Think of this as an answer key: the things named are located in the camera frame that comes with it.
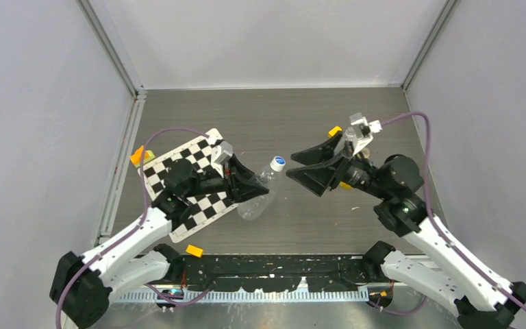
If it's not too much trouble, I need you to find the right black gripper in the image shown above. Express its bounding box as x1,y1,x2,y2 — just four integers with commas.
286,130,390,199

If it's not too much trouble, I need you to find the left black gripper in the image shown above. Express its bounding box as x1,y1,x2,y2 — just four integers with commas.
184,154,268,204

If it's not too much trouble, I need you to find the clear bottle blue cap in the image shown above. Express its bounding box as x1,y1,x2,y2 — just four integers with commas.
237,156,288,221

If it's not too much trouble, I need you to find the yellow bottle cap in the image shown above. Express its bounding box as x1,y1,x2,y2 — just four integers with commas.
339,182,353,190

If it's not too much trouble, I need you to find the clear plastic bottle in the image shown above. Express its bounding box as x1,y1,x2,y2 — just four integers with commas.
343,126,358,147

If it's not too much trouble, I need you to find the yellow juice bottle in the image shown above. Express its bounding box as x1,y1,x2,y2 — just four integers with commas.
357,147,371,159

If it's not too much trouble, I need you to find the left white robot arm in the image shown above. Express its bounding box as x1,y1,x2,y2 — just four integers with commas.
49,155,269,328

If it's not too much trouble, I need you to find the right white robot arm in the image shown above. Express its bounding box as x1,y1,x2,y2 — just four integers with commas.
287,132,526,328

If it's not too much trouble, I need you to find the black white chessboard mat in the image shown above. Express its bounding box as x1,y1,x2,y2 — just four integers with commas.
137,128,237,243

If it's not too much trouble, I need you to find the yellow block near base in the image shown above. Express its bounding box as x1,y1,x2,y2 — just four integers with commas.
185,244,204,258

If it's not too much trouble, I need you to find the orange green block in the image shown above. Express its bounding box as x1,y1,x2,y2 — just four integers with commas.
129,145,155,168

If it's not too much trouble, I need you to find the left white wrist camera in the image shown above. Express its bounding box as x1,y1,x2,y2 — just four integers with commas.
210,139,234,177

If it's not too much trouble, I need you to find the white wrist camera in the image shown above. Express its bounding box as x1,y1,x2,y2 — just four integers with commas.
349,112,382,156
210,139,234,177

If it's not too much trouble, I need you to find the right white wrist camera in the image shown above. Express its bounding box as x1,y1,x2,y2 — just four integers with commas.
349,112,382,156

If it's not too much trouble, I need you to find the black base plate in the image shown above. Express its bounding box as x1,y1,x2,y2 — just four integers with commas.
153,243,395,293

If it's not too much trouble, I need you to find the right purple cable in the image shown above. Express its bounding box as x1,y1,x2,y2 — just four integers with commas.
366,111,526,329

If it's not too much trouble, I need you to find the grey slotted cable duct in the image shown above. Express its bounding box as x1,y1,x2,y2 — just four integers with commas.
116,287,369,304

